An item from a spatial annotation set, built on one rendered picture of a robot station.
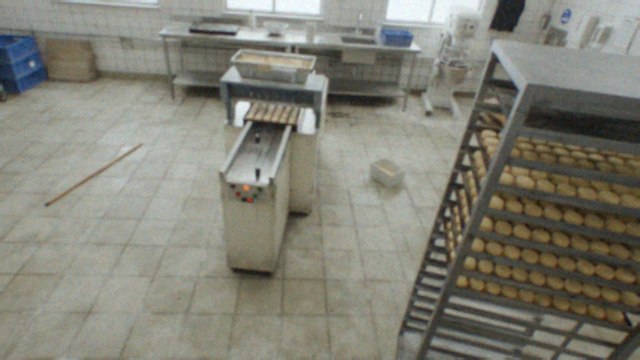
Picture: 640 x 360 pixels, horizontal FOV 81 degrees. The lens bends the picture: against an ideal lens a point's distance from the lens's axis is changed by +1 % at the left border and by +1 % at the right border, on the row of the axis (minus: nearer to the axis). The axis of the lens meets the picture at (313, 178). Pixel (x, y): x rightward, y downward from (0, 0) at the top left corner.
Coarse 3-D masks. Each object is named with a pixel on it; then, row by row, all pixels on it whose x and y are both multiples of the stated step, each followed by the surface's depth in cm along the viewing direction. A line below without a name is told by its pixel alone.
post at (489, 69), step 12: (492, 48) 128; (492, 72) 131; (480, 84) 135; (480, 96) 136; (468, 120) 143; (456, 156) 152; (456, 180) 157; (444, 192) 162; (432, 228) 174; (432, 240) 176; (408, 300) 205; (408, 312) 206
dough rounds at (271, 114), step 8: (256, 104) 292; (264, 104) 292; (248, 112) 278; (256, 112) 283; (264, 112) 282; (272, 112) 283; (280, 112) 284; (288, 112) 284; (296, 112) 285; (264, 120) 272; (272, 120) 271; (280, 120) 271; (288, 120) 271; (296, 120) 277
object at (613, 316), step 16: (448, 224) 165; (448, 240) 156; (464, 288) 135; (480, 288) 134; (496, 288) 134; (512, 288) 134; (544, 304) 131; (560, 304) 130; (576, 304) 130; (608, 320) 128
